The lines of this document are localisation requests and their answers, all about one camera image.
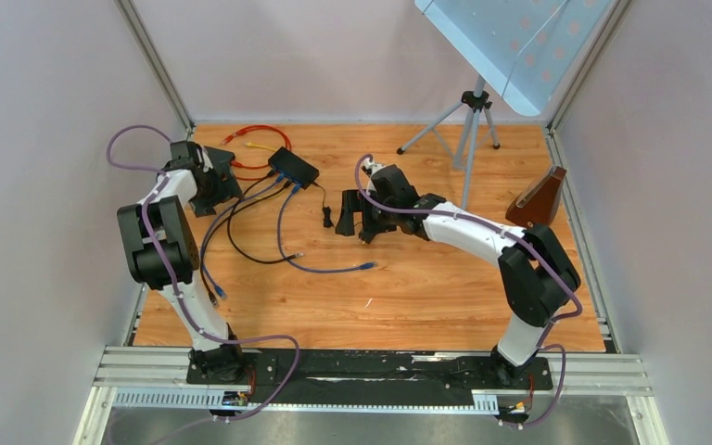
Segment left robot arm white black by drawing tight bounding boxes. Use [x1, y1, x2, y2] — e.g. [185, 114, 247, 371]
[117, 141, 247, 385]

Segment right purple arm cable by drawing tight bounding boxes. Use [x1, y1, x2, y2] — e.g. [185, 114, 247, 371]
[354, 153, 584, 430]

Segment grey tripod stand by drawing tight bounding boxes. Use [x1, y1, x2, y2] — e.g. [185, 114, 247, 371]
[396, 74, 501, 210]

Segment black network switch blue cables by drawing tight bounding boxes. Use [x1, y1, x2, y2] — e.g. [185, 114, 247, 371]
[267, 146, 321, 190]

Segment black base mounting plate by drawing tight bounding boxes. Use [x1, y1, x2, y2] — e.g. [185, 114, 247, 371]
[192, 349, 553, 407]

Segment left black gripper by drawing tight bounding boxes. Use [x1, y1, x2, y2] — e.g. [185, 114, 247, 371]
[190, 160, 245, 219]

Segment brown wooden metronome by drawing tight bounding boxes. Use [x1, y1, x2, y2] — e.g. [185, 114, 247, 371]
[505, 165, 567, 228]

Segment black power adapter with cord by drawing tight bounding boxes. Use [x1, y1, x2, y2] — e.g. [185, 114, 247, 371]
[312, 182, 365, 243]

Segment aluminium frame rail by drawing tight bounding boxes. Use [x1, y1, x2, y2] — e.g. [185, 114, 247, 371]
[74, 347, 668, 444]

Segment light blue perforated panel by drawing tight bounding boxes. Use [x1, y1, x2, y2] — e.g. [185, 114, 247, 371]
[414, 0, 614, 118]

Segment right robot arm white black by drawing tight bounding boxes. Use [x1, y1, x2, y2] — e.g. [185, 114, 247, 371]
[336, 155, 582, 388]

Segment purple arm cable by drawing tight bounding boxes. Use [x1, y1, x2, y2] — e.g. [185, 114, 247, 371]
[106, 124, 302, 445]
[354, 153, 584, 430]

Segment red ethernet cable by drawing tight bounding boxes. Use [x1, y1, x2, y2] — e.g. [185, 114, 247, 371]
[221, 124, 293, 182]

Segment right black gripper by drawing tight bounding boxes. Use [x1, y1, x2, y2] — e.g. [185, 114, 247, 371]
[337, 189, 399, 236]

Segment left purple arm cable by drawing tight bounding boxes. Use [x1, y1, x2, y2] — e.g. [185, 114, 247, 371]
[106, 124, 302, 445]

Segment blue ethernet cable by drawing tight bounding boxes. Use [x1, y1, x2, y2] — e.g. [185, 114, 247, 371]
[199, 178, 284, 301]
[276, 181, 378, 275]

